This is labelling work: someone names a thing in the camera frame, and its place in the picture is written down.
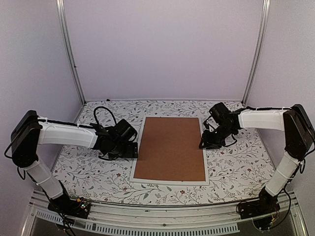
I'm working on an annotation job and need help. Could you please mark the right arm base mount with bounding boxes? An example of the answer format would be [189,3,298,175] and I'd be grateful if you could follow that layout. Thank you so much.
[236,188,292,231]

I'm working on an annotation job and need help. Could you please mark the white picture frame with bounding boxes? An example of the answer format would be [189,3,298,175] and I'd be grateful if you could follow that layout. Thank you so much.
[129,116,210,187]

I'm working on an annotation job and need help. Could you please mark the left aluminium corner post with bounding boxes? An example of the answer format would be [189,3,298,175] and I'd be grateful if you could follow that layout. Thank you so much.
[56,0,86,105]

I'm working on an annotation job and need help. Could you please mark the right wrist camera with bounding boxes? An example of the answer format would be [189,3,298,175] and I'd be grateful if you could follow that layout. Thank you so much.
[209,102,231,125]

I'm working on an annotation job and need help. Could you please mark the right aluminium corner post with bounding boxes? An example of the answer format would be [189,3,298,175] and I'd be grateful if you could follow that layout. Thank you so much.
[242,0,271,105]

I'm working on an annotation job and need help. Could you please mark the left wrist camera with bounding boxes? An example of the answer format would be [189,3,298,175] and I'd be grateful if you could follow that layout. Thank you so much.
[114,119,138,142]

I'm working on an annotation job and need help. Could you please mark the aluminium front rail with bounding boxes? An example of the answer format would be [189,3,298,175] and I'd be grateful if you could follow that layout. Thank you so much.
[23,191,309,236]

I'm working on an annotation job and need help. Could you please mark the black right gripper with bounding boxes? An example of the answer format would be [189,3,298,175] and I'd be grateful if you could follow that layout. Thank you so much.
[199,124,235,149]

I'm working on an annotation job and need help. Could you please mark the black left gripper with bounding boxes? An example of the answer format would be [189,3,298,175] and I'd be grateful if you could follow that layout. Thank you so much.
[108,141,138,159]

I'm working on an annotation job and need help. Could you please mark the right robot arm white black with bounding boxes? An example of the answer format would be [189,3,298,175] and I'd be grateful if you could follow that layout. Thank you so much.
[199,103,315,214]

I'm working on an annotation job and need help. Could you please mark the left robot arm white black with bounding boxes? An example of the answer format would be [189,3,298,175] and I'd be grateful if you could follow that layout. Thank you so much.
[4,110,138,213]

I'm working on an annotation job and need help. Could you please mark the brown cardboard backing board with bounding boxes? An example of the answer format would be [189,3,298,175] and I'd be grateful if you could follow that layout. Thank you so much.
[132,117,206,182]

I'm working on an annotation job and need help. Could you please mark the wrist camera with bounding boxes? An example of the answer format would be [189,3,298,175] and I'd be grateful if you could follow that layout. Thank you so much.
[114,119,138,142]
[209,102,231,125]

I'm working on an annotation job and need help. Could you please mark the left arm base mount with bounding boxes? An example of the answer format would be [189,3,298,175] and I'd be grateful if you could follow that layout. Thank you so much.
[48,182,91,219]

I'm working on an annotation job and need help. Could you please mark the aluminium corner post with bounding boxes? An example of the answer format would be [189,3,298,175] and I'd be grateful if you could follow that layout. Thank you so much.
[242,0,271,105]
[56,0,86,105]

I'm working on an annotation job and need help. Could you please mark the floral patterned table cover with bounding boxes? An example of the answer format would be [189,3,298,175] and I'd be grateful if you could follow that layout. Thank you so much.
[53,101,275,206]

